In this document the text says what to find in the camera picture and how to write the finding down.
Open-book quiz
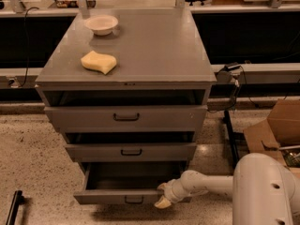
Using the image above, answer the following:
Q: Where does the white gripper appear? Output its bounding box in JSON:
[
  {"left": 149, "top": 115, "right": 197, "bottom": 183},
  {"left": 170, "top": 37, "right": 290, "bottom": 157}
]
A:
[{"left": 155, "top": 179, "right": 189, "bottom": 209}]

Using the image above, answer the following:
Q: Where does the grey bottom drawer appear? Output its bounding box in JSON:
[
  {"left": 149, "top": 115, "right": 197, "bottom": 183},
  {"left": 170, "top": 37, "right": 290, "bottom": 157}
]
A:
[{"left": 74, "top": 161, "right": 188, "bottom": 204}]

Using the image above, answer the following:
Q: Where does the grey drawer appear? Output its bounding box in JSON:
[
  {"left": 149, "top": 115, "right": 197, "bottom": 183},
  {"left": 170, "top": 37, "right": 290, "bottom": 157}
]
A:
[
  {"left": 74, "top": 161, "right": 188, "bottom": 204},
  {"left": 65, "top": 142, "right": 196, "bottom": 162},
  {"left": 45, "top": 105, "right": 206, "bottom": 133}
]

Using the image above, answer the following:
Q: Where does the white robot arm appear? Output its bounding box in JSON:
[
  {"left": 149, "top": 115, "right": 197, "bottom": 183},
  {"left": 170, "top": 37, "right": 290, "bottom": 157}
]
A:
[{"left": 155, "top": 153, "right": 300, "bottom": 225}]

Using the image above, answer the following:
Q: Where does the grey middle drawer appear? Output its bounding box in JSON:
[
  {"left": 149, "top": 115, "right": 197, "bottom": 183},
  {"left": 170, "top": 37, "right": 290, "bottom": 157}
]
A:
[{"left": 65, "top": 142, "right": 196, "bottom": 162}]

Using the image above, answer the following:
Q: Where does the grey drawer cabinet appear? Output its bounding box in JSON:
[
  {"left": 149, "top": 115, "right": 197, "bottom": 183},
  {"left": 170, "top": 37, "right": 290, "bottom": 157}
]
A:
[{"left": 35, "top": 7, "right": 218, "bottom": 173}]

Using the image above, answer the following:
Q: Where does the grey top drawer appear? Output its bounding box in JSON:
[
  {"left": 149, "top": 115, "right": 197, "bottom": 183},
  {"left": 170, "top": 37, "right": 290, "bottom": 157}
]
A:
[{"left": 45, "top": 105, "right": 206, "bottom": 133}]

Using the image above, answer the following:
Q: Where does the cardboard box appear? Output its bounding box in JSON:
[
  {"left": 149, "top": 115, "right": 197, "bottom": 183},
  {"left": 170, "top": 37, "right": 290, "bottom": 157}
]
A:
[{"left": 244, "top": 99, "right": 300, "bottom": 178}]

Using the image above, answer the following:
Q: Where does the black stand with clamp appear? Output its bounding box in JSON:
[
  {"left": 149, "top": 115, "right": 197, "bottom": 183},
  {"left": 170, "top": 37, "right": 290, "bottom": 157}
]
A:
[{"left": 217, "top": 63, "right": 242, "bottom": 168}]

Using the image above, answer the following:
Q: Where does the yellow sponge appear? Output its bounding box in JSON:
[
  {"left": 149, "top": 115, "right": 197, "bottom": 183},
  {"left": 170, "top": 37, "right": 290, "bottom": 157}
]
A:
[{"left": 81, "top": 51, "right": 117, "bottom": 75}]

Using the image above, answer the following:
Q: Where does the black bar on floor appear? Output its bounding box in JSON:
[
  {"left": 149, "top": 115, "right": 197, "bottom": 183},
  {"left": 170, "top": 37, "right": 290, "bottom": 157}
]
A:
[{"left": 6, "top": 190, "right": 25, "bottom": 225}]

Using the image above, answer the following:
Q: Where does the white bowl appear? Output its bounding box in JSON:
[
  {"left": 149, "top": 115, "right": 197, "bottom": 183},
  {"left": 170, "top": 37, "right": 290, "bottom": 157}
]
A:
[{"left": 84, "top": 15, "right": 118, "bottom": 36}]

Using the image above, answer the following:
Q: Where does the black cable on left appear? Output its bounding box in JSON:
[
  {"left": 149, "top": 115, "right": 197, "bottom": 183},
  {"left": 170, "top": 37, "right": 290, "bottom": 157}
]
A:
[{"left": 19, "top": 6, "right": 41, "bottom": 88}]

